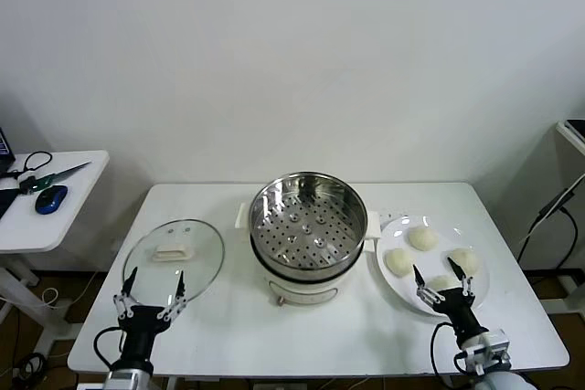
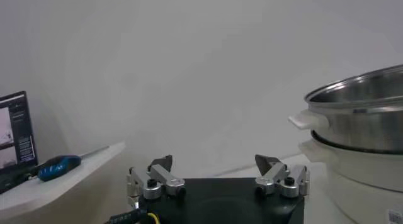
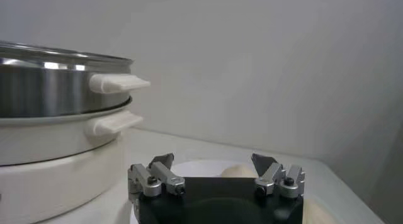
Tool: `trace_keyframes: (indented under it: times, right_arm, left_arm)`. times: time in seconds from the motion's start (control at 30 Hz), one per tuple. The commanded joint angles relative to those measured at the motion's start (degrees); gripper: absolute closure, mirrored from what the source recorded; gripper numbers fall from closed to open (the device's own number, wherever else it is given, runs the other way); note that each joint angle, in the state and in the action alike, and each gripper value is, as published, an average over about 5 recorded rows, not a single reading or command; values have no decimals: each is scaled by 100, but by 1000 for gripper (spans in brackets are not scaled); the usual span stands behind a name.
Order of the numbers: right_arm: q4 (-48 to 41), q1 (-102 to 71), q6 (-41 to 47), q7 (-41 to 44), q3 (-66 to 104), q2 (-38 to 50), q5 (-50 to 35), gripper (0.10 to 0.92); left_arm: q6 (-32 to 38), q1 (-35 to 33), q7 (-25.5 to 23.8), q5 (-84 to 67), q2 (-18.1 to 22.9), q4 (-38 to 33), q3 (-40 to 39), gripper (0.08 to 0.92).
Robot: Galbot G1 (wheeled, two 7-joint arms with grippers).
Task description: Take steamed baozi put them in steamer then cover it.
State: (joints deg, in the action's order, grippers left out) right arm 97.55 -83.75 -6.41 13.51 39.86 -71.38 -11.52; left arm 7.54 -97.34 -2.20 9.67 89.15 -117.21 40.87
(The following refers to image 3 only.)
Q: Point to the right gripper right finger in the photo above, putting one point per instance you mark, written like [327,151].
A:
[270,176]

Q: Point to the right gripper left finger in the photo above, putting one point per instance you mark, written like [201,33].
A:
[167,178]

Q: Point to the white steamed baozi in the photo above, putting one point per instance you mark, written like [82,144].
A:
[237,172]
[316,214]

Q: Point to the white electric cooker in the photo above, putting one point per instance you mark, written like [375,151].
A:
[63,181]

